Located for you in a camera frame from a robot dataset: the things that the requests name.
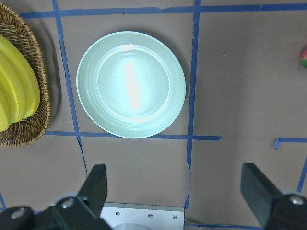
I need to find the brown wicker basket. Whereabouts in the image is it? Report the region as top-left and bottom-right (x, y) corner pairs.
(0, 2), (51, 147)

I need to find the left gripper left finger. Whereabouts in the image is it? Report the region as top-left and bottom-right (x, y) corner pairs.
(0, 164), (112, 230)

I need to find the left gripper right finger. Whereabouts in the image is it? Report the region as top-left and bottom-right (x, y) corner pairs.
(240, 163), (307, 230)

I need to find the light green plate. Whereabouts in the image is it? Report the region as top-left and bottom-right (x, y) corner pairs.
(76, 31), (186, 139)

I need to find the yellow banana bunch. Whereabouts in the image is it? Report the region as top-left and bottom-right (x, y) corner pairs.
(0, 36), (40, 132)

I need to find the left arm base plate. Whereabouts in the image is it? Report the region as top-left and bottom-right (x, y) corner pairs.
(100, 203), (185, 230)

